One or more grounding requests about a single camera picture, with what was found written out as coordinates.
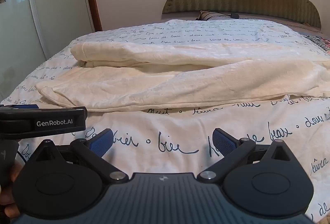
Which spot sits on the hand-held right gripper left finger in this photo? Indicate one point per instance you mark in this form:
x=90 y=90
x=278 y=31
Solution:
x=101 y=142

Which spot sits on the white script-print bed blanket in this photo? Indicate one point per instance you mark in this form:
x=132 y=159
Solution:
x=165 y=162

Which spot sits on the cream fleece blanket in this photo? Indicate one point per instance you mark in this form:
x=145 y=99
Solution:
x=180 y=84

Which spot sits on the patterned fringed throw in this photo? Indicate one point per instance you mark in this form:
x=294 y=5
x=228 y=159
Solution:
x=322 y=43

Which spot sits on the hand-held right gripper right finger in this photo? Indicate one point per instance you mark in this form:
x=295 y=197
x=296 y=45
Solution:
x=223 y=142

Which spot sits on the person's left hand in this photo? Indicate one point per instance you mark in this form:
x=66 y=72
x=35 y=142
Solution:
x=9 y=200

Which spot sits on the floral glass sliding door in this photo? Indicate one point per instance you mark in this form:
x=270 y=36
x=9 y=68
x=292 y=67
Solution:
x=51 y=7

